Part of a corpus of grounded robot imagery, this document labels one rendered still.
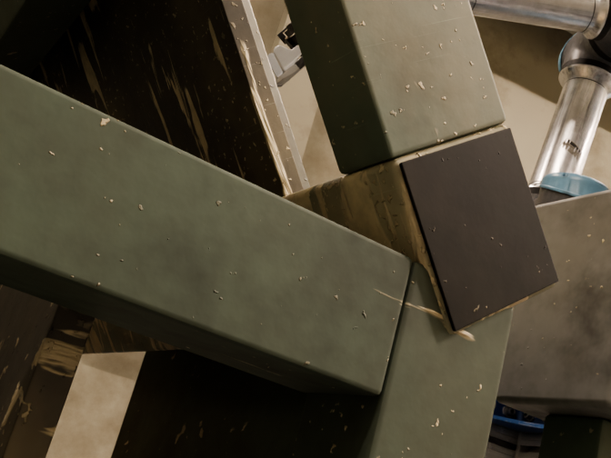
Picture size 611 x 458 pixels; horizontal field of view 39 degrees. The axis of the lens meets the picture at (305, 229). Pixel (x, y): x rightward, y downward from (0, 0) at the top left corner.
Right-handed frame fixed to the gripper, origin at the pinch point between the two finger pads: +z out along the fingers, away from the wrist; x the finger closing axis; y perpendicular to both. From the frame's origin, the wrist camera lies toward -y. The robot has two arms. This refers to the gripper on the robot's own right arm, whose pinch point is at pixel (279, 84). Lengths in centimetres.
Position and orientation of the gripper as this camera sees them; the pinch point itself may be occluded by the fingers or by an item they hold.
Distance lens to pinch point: 154.7
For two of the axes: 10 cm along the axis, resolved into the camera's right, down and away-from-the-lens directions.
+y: -6.6, -7.4, -1.3
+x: 3.9, -1.9, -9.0
